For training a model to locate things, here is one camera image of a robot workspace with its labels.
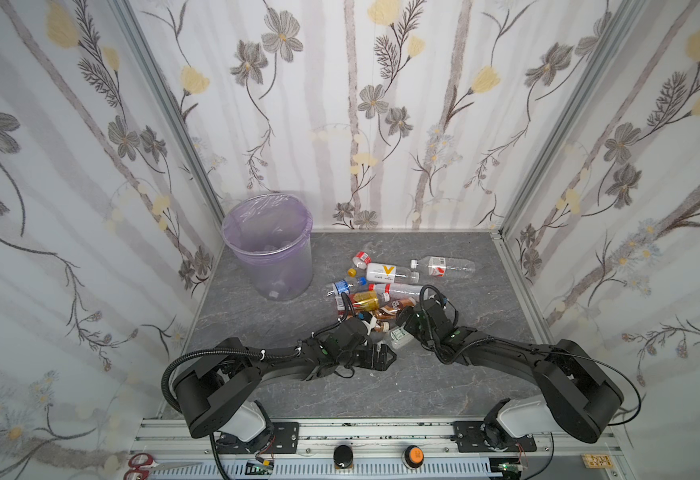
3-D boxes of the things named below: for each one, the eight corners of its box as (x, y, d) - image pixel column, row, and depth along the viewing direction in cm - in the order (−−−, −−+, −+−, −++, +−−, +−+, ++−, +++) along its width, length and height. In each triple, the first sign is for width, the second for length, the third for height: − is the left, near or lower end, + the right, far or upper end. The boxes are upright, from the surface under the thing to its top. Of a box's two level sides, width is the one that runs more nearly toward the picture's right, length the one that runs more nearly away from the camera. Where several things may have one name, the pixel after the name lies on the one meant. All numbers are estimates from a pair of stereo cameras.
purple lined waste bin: (239, 307, 101) (208, 253, 79) (256, 250, 117) (234, 193, 95) (314, 307, 101) (303, 254, 79) (320, 250, 117) (312, 193, 96)
